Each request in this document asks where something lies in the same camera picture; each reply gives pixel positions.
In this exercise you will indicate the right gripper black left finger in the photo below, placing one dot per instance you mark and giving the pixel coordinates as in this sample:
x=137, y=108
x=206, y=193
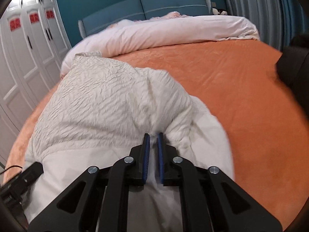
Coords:
x=98, y=199

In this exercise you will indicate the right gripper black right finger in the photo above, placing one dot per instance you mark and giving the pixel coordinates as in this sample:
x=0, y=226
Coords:
x=210, y=199

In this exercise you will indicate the cream white quilted coat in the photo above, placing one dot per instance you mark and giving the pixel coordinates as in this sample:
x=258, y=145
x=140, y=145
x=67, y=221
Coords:
x=104, y=107

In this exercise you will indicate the orange bed sheet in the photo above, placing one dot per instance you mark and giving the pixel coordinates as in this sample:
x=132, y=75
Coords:
x=266, y=129

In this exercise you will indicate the white wardrobe with red stickers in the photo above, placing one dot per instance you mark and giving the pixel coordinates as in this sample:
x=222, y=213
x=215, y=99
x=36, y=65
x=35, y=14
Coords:
x=33, y=45

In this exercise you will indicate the black garment on bed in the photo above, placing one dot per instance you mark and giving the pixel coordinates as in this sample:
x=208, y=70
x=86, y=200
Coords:
x=293, y=69

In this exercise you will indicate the pale pink duvet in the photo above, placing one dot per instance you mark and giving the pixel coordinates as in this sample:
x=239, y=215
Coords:
x=128, y=36

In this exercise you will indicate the plush toy beside bed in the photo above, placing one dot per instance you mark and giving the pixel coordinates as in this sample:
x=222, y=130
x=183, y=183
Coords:
x=219, y=11

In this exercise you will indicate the blue upholstered headboard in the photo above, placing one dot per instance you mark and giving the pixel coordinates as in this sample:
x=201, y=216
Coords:
x=140, y=10

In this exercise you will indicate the grey blue curtain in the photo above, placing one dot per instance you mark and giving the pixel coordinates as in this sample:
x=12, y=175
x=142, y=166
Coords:
x=277, y=21

